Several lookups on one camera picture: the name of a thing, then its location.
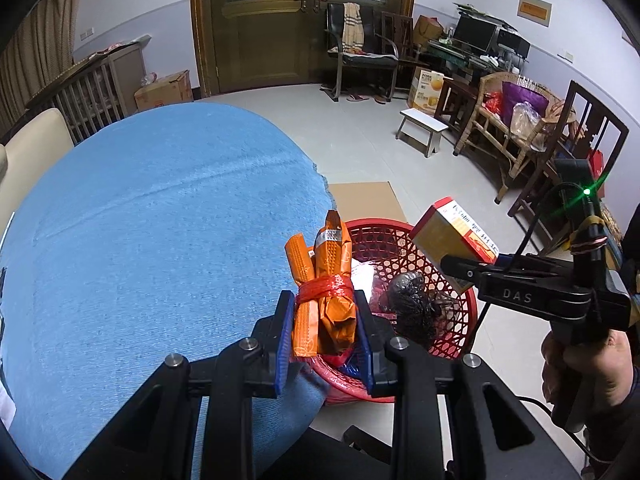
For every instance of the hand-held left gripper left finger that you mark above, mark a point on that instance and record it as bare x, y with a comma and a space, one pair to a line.
285, 340

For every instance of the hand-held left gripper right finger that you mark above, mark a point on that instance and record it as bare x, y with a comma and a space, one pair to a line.
364, 350

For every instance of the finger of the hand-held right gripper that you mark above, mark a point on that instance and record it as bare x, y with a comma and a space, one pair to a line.
465, 272

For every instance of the small red white box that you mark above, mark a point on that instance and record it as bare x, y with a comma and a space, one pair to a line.
440, 235

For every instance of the orange packet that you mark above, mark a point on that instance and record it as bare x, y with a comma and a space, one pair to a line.
330, 310

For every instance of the black plastic bag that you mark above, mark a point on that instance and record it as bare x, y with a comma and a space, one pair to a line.
410, 305

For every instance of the red plastic basket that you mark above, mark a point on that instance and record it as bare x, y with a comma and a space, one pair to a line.
390, 240

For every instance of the person's right forearm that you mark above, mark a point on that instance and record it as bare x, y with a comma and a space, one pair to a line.
627, 450

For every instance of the person's right hand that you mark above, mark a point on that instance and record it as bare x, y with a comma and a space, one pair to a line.
610, 375

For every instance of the cardboard sheet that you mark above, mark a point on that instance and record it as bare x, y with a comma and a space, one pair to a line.
365, 200

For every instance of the white wooden stool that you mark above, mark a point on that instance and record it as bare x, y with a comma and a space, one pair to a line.
422, 121

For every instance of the clear plastic bag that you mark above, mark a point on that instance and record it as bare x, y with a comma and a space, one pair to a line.
525, 120

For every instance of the wicker chair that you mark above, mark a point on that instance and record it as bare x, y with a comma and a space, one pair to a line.
487, 110

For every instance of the blue tablecloth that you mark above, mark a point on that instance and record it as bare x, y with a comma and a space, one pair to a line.
150, 235

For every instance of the purple cushion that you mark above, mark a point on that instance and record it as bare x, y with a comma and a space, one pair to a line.
520, 97

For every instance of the orange printed carton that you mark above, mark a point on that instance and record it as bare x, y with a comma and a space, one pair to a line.
425, 92

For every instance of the dark flip-flop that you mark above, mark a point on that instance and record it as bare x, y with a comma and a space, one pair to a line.
381, 100
356, 98

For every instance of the dark wooden chair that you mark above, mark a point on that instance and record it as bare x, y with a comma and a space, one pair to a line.
602, 109

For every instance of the cluttered desk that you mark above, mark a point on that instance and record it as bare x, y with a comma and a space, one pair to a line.
465, 62

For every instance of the black metal chair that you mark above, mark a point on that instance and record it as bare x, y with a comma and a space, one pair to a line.
360, 57

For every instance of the computer monitor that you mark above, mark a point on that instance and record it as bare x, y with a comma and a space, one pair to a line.
475, 32

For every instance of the open cardboard box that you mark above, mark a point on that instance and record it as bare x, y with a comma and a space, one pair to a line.
427, 32

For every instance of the brown wooden chair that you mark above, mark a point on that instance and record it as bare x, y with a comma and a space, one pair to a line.
395, 25

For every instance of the striped scarf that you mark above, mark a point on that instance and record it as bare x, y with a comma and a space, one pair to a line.
352, 25

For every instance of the brown cardboard box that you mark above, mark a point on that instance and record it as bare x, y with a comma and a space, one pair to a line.
165, 92

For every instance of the wooden door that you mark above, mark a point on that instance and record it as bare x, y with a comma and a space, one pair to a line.
280, 35

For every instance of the wooden crib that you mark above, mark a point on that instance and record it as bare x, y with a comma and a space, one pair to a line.
100, 85

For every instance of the beige curtain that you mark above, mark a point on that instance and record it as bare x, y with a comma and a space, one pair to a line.
35, 60

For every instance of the yellow wall sign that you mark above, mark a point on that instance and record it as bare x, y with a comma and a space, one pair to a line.
535, 10

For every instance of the white wall socket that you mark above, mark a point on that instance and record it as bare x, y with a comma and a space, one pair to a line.
86, 34

